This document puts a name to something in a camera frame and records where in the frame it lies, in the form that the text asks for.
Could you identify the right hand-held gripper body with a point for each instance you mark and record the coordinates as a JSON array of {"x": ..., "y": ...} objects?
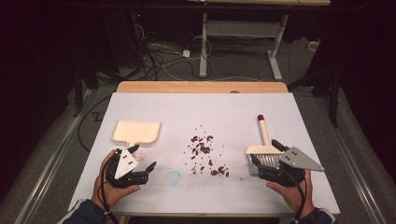
[{"x": 299, "y": 160}]

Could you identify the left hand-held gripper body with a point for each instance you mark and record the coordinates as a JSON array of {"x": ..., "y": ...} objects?
[{"x": 124, "y": 163}]

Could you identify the cream plastic dustpan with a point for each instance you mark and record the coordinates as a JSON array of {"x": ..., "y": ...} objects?
[{"x": 135, "y": 132}]

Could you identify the cream hand brush red tip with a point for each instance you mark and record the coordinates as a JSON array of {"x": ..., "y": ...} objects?
[{"x": 264, "y": 132}]

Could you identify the scatter of red beans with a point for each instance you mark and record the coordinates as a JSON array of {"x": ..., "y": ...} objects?
[{"x": 204, "y": 149}]

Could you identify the person's left hand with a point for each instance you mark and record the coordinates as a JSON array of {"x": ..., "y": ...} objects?
[{"x": 109, "y": 194}]

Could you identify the person's right hand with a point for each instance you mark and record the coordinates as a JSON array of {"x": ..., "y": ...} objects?
[{"x": 299, "y": 196}]

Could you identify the grey table grommet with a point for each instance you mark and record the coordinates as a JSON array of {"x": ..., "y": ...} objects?
[{"x": 234, "y": 91}]

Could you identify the black metal stand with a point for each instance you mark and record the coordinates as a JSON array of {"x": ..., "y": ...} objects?
[
  {"x": 77, "y": 93},
  {"x": 334, "y": 99}
]

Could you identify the white board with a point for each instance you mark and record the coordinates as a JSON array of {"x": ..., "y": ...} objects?
[{"x": 202, "y": 112}]

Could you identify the wooden table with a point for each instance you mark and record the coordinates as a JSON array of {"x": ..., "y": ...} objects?
[{"x": 202, "y": 87}]

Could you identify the white power adapter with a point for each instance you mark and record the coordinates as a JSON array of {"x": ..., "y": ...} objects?
[{"x": 186, "y": 53}]

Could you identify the metal floor rail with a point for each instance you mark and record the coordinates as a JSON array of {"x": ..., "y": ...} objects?
[
  {"x": 351, "y": 168},
  {"x": 49, "y": 168}
]

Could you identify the white metal desk frame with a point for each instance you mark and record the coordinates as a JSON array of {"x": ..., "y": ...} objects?
[{"x": 243, "y": 28}]

